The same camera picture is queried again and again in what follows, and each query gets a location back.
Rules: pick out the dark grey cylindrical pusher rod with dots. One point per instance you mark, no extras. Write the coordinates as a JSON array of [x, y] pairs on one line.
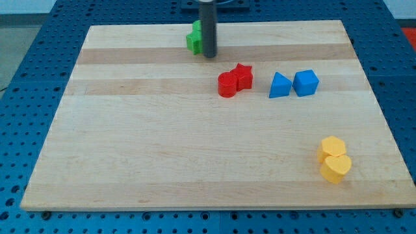
[[207, 14]]

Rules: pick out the yellow heart block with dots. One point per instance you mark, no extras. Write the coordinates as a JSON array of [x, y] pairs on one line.
[[333, 169]]

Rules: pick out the green star block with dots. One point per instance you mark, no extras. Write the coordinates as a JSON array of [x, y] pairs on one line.
[[194, 42]]

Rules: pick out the light wooden board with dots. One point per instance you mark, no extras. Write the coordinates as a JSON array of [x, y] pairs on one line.
[[141, 126]]

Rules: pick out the yellow hexagon block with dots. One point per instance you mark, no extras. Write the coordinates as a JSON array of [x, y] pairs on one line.
[[330, 146]]

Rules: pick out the red cylinder block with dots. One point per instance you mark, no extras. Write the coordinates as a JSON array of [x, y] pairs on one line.
[[227, 84]]

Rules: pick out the green block behind rod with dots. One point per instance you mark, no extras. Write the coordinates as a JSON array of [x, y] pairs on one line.
[[196, 25]]

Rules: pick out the blue cube block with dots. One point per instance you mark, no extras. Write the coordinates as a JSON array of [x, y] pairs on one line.
[[305, 83]]

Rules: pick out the red star block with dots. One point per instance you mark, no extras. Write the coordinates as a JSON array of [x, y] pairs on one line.
[[244, 76]]

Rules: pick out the blue triangular prism block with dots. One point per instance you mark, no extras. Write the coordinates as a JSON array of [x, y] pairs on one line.
[[280, 86]]

